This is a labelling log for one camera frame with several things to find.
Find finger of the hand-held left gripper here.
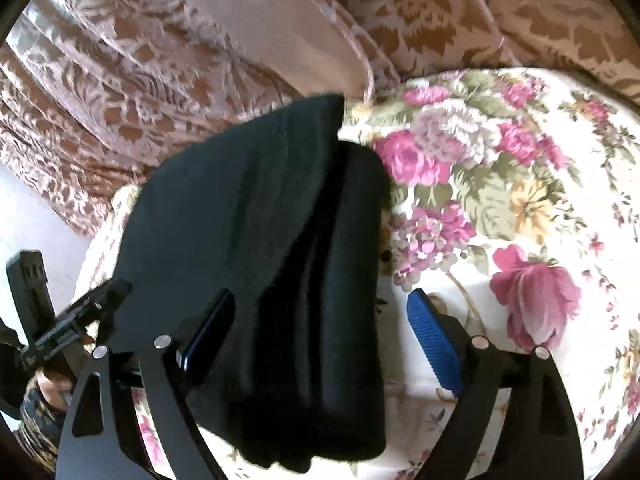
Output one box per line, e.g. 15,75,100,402
55,279,133,332

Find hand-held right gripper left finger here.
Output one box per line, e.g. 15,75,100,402
54,288,237,480

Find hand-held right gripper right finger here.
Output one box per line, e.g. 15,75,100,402
406,288,584,480

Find black pants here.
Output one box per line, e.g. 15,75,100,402
107,94,388,473

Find person's left forearm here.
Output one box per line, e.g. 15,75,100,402
16,375,69,474

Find person's left hand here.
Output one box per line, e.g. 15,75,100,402
36,367,77,409

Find floral bedsheet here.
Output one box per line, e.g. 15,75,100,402
75,67,640,480

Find brown patterned curtain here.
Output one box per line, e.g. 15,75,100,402
0,0,640,238

